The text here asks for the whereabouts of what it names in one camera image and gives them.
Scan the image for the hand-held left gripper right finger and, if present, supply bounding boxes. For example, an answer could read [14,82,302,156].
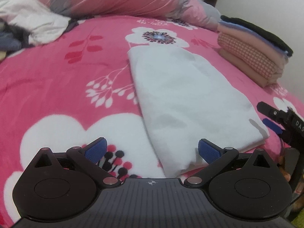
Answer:
[184,138,272,188]

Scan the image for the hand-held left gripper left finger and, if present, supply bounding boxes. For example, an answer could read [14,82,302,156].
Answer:
[33,137,121,188]

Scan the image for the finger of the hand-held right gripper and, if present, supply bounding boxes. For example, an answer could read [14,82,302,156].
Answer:
[263,118,285,139]
[257,101,289,124]

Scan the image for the white shirt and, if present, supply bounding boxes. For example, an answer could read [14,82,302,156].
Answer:
[127,46,270,178]

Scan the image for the person's right hand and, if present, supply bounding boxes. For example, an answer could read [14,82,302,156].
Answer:
[277,155,292,182]

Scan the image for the beige folded cloth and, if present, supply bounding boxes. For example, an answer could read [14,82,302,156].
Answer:
[220,49,284,87]

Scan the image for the pale pink folded garment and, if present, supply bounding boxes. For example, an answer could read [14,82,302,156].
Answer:
[217,25,289,69]

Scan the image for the black folded garment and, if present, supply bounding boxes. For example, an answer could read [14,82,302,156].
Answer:
[220,15,294,55]

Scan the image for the pink floral blanket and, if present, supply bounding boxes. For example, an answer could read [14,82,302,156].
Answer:
[0,14,304,228]

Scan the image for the blue folded garment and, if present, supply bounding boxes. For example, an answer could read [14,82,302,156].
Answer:
[218,20,291,57]

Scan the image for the blue jeans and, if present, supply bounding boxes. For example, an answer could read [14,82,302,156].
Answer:
[0,32,22,51]

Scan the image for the white bulky garment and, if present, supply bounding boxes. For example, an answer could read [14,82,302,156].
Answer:
[0,0,72,45]

